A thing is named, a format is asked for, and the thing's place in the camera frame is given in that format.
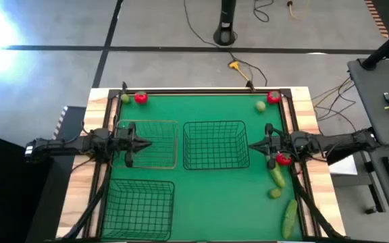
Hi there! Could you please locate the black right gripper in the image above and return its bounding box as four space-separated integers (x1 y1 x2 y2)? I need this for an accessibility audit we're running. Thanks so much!
249 123 292 169

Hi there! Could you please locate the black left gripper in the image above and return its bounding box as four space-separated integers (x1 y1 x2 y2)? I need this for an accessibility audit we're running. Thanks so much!
115 121 153 169

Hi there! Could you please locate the red toy tomato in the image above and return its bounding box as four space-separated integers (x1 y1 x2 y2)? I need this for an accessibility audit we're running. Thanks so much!
266 90 282 105
276 152 292 167
134 91 149 105

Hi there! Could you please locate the green toy cucumber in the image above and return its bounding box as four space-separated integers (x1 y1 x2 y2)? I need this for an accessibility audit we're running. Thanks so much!
265 154 287 189
281 198 299 240

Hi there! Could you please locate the green table mat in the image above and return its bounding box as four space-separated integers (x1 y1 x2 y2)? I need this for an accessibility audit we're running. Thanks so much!
100 93 304 242

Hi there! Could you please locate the grey side desk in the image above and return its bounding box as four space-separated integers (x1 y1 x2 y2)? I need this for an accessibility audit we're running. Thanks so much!
346 57 389 229

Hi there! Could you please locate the black floor stand pole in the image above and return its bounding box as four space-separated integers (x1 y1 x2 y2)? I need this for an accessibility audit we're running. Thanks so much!
213 0 238 47

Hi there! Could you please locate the black cabinet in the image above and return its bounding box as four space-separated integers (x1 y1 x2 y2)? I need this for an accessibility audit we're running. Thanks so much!
0 106 87 243

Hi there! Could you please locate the black desk pole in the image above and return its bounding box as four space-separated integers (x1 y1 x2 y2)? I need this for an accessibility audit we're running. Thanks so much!
361 20 389 71

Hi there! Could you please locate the striped floor strip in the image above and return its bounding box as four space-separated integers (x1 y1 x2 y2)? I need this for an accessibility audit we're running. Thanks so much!
364 0 389 39

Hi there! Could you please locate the gold wire basket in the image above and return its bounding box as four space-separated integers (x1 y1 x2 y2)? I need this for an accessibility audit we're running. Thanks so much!
112 119 179 169

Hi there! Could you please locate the black wire basket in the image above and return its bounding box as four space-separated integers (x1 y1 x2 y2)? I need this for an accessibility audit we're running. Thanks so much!
182 120 251 171
100 178 176 242

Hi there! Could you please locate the black floor cable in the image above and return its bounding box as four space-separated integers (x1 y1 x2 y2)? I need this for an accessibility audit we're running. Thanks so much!
182 0 269 87

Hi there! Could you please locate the yellow plug cable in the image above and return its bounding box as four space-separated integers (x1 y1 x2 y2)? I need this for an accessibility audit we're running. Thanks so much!
228 60 251 84

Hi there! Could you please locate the loose cable bundle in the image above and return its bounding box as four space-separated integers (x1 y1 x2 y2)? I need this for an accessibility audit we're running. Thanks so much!
311 76 357 133

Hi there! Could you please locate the looped black cable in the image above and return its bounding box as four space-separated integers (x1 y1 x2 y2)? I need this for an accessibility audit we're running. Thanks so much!
252 0 275 24

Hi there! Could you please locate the thin yellow cable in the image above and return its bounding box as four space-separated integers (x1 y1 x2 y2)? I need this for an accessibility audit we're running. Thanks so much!
286 0 312 20

